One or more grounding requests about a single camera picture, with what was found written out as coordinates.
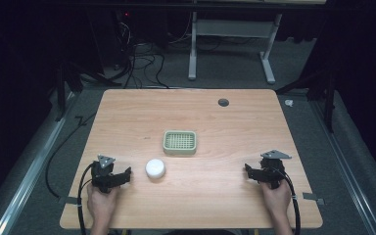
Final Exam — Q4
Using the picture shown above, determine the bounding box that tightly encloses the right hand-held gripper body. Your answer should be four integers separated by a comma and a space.
258, 149, 293, 190

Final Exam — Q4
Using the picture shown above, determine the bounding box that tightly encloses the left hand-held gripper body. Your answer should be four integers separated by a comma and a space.
90, 154, 118, 194

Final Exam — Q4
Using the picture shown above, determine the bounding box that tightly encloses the round white soap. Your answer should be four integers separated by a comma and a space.
144, 158, 166, 180

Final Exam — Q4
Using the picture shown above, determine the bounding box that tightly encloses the green soap dish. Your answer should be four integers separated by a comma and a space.
162, 129, 198, 157

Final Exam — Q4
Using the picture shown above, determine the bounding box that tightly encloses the person's left hand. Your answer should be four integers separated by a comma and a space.
86, 183, 120, 229

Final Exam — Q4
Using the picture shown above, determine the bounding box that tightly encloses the person's right hand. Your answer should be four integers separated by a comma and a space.
258, 178, 293, 223

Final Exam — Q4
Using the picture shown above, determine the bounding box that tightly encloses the grey tape strip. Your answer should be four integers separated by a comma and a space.
58, 195, 82, 206
302, 192, 326, 207

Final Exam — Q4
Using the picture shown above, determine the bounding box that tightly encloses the black tripod stand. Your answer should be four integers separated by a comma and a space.
52, 57, 122, 123
274, 63, 338, 134

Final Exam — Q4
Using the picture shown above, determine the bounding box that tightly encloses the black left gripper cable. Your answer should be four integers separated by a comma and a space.
76, 162, 95, 235

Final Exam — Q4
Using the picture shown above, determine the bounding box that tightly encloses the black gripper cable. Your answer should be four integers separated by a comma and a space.
273, 166, 302, 235
76, 162, 95, 235

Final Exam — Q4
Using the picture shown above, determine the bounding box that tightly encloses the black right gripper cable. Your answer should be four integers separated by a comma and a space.
273, 166, 302, 235

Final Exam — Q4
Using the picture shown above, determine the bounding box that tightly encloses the long black floor cable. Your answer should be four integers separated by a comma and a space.
44, 112, 98, 200

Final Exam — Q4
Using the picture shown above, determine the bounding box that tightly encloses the silver metal floor rail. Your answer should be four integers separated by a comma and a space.
0, 92, 76, 235
308, 97, 376, 235

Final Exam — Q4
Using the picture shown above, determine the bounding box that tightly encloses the bundle of black floor cables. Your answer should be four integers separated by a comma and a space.
110, 19, 171, 90

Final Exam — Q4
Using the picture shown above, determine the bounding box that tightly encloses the white metal desk frame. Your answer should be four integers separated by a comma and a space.
187, 11, 284, 85

